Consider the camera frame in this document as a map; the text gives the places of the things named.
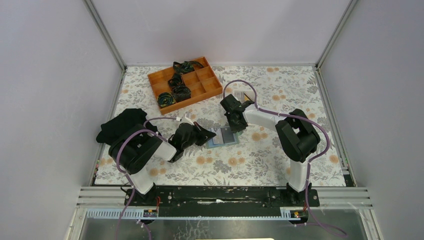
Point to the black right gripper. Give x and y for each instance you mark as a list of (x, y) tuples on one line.
[(235, 129)]

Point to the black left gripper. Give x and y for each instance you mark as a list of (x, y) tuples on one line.
[(204, 135)]

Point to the white plastic card box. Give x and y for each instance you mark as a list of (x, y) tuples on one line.
[(244, 95)]

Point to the green leather card holder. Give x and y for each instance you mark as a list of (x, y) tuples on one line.
[(216, 141)]

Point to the black cloth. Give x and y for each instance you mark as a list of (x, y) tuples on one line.
[(119, 125)]

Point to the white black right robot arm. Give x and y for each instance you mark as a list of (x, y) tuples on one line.
[(298, 138)]

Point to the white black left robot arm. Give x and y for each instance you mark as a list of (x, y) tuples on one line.
[(135, 148)]

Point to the grey metallic card in sleeve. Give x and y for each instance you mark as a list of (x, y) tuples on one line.
[(227, 135)]

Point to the dark patterned rolled tie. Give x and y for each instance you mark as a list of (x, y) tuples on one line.
[(181, 93)]

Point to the blue yellow rolled tie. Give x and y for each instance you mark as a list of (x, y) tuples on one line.
[(165, 99)]

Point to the orange wooden compartment tray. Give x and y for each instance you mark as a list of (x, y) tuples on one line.
[(202, 82)]

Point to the dark rolled tie middle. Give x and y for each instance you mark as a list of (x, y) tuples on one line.
[(175, 81)]

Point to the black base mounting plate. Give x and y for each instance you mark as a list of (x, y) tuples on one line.
[(223, 201)]

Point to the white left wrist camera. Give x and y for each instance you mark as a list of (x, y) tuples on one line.
[(185, 120)]

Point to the aluminium frame rail front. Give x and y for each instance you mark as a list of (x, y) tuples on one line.
[(108, 202)]

